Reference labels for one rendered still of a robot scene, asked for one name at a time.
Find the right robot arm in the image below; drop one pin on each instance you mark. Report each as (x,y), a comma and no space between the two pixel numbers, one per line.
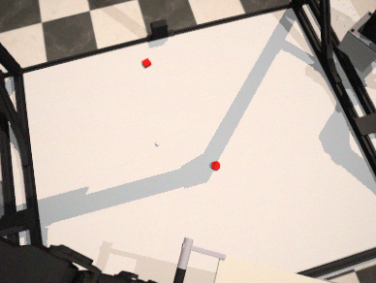
(40,264)

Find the small red block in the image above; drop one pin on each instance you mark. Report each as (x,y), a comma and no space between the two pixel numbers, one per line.
(146,63)

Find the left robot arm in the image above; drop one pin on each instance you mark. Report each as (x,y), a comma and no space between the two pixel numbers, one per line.
(368,30)

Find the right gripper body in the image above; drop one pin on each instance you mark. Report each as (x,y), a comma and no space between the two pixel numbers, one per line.
(129,274)

